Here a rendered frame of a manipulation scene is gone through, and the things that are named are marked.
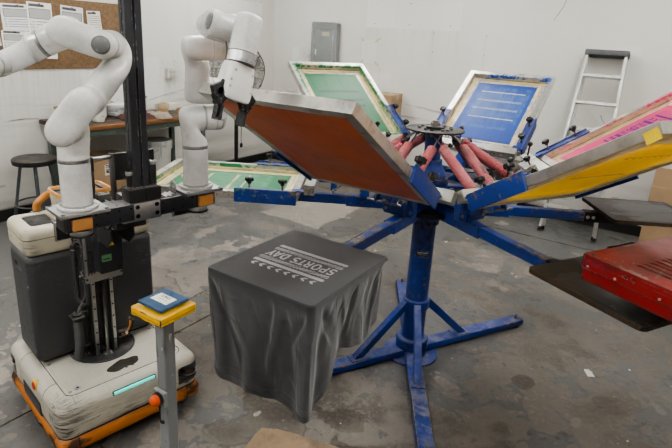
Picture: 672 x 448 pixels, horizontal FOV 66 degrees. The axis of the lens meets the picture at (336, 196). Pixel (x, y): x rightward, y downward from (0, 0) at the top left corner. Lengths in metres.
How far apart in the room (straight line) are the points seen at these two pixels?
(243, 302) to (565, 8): 4.81
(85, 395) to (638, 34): 5.24
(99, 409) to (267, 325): 0.99
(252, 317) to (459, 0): 4.98
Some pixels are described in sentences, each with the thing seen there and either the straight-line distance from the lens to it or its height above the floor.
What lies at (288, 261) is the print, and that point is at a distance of 1.87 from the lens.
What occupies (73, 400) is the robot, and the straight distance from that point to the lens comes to 2.47.
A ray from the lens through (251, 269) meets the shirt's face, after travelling 1.81.
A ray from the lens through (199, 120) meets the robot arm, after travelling 2.00.
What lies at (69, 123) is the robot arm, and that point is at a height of 1.43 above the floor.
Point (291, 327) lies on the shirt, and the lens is 1.69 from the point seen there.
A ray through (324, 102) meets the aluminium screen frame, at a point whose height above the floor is 1.55.
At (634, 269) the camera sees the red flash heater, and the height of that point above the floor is 1.10.
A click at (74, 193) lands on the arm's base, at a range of 1.86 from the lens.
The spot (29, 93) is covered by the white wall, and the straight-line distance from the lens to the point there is 5.42.
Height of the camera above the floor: 1.71
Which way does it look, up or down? 17 degrees down
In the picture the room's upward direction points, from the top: 3 degrees clockwise
